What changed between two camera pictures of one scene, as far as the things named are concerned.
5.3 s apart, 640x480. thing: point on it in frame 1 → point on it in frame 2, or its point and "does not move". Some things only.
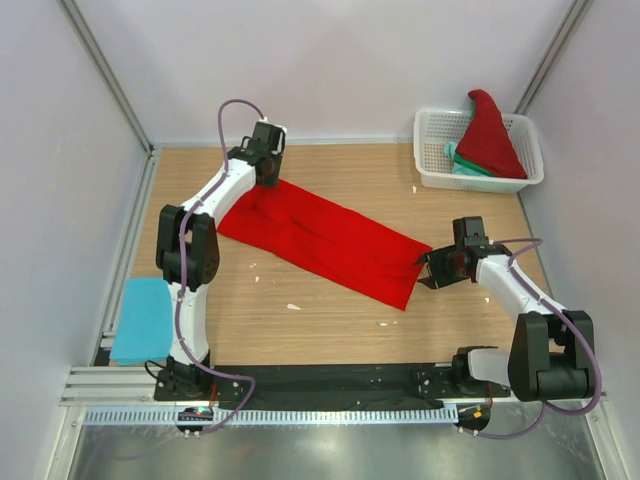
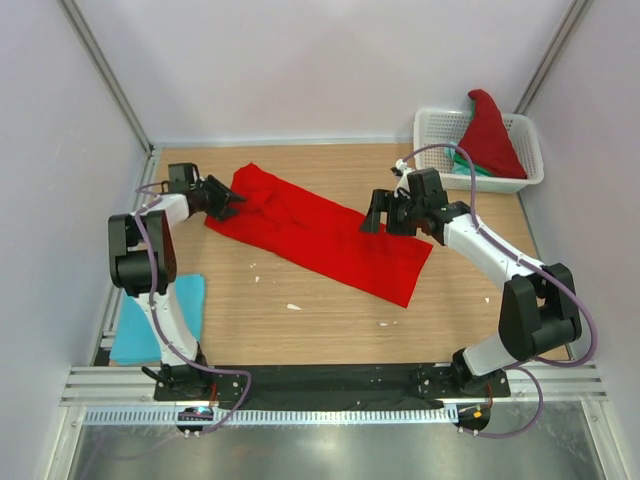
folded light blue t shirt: [144, 326] does not move
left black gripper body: [272, 181] → [209, 198]
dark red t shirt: [486, 140] does not move
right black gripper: [434, 257] → [382, 201]
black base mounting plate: [322, 386] does not move
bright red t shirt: [329, 241] does not move
